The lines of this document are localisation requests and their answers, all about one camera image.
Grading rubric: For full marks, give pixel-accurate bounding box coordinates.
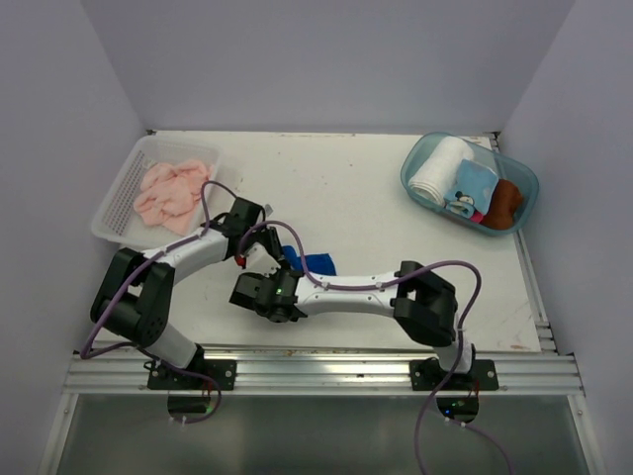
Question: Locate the pink towel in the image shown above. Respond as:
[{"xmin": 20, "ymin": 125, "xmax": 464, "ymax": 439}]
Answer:
[{"xmin": 134, "ymin": 159, "xmax": 214, "ymax": 236}]

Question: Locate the white plastic basket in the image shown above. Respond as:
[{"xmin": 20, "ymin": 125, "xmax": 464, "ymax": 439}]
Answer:
[{"xmin": 91, "ymin": 135, "xmax": 223, "ymax": 249}]

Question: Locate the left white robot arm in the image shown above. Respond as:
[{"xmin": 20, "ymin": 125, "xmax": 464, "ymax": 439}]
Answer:
[{"xmin": 80, "ymin": 198, "xmax": 290, "ymax": 389}]

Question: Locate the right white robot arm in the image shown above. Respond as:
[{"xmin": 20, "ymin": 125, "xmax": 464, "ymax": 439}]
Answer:
[{"xmin": 229, "ymin": 261, "xmax": 476, "ymax": 389}]

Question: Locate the white rolled towel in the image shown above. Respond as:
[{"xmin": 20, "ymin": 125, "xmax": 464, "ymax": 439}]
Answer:
[{"xmin": 405, "ymin": 136, "xmax": 475, "ymax": 207}]

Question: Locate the teal transparent plastic tub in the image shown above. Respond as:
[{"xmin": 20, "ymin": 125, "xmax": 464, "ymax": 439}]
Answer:
[{"xmin": 400, "ymin": 132, "xmax": 539, "ymax": 237}]

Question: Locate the light blue cartoon towel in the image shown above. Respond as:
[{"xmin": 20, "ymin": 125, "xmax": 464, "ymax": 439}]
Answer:
[{"xmin": 444, "ymin": 159, "xmax": 498, "ymax": 219}]

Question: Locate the brown rolled towel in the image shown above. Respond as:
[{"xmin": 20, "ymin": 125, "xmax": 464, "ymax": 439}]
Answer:
[{"xmin": 481, "ymin": 179, "xmax": 523, "ymax": 231}]

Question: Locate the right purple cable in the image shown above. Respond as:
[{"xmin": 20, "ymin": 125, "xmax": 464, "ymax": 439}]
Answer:
[{"xmin": 236, "ymin": 220, "xmax": 512, "ymax": 475}]

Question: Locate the purple cable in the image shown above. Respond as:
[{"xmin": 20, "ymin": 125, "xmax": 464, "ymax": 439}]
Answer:
[
  {"xmin": 236, "ymin": 220, "xmax": 512, "ymax": 475},
  {"xmin": 79, "ymin": 180, "xmax": 238, "ymax": 425}
]

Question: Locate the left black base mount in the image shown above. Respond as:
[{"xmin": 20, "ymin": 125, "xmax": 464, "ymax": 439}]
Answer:
[{"xmin": 143, "ymin": 358, "xmax": 236, "ymax": 391}]

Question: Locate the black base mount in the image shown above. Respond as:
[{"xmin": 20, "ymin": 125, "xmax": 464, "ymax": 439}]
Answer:
[
  {"xmin": 143, "ymin": 358, "xmax": 236, "ymax": 391},
  {"xmin": 408, "ymin": 357, "xmax": 499, "ymax": 392}
]

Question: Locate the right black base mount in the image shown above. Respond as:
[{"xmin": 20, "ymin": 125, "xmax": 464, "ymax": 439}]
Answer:
[{"xmin": 408, "ymin": 357, "xmax": 499, "ymax": 392}]

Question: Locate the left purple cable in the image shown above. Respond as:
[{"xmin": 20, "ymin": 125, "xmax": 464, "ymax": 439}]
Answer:
[{"xmin": 79, "ymin": 180, "xmax": 238, "ymax": 425}]

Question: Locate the aluminium rail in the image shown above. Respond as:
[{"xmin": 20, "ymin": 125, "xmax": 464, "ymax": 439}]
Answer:
[{"xmin": 62, "ymin": 345, "xmax": 585, "ymax": 396}]

